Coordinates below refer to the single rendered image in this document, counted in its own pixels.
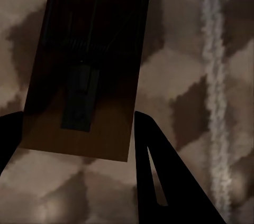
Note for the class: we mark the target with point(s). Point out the mousetrap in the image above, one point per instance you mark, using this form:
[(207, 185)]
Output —
[(83, 85)]

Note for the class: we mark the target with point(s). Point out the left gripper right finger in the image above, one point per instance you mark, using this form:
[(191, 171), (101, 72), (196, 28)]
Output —
[(187, 202)]

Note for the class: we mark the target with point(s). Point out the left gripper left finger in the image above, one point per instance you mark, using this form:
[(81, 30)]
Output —
[(10, 136)]

